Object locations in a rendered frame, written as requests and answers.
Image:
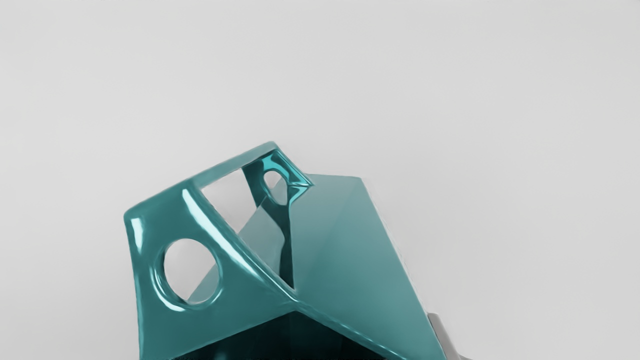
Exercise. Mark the teal faceted mug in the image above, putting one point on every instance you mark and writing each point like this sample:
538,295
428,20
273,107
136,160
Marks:
340,260

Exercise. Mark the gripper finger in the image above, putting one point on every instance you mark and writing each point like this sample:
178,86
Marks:
446,339

